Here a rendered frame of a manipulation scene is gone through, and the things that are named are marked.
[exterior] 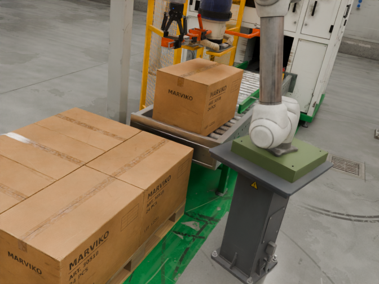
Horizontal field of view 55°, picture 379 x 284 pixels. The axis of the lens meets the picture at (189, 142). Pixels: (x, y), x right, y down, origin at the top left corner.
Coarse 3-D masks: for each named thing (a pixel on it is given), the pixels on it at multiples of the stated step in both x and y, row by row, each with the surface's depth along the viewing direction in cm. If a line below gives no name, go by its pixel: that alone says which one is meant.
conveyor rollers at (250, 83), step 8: (248, 72) 436; (248, 80) 403; (256, 80) 408; (240, 88) 372; (248, 88) 377; (256, 88) 376; (240, 96) 346; (248, 96) 352; (232, 120) 289; (224, 128) 274; (208, 136) 261; (216, 136) 259
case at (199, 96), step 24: (168, 72) 242; (192, 72) 250; (216, 72) 259; (240, 72) 272; (168, 96) 247; (192, 96) 237; (216, 96) 246; (168, 120) 253; (192, 120) 243; (216, 120) 261
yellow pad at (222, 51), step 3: (225, 42) 258; (219, 48) 246; (222, 48) 251; (225, 48) 252; (228, 48) 255; (231, 48) 257; (234, 48) 263; (207, 51) 241; (210, 51) 241; (213, 51) 241; (216, 51) 241; (219, 51) 242; (222, 51) 245; (225, 51) 247; (228, 51) 253; (210, 54) 240; (213, 54) 239; (216, 54) 239; (219, 54) 238; (222, 54) 242
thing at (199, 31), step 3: (189, 30) 227; (192, 30) 227; (195, 30) 226; (198, 30) 233; (201, 30) 232; (204, 30) 231; (195, 33) 226; (198, 33) 226; (201, 33) 226; (204, 33) 228; (201, 36) 227; (204, 36) 232; (198, 39) 227; (201, 39) 227
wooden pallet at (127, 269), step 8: (184, 200) 253; (176, 208) 242; (168, 216) 233; (176, 216) 247; (168, 224) 245; (160, 232) 237; (152, 240) 229; (160, 240) 233; (144, 248) 213; (152, 248) 225; (136, 256) 205; (144, 256) 217; (128, 264) 203; (136, 264) 209; (120, 272) 203; (128, 272) 204; (112, 280) 197; (120, 280) 198
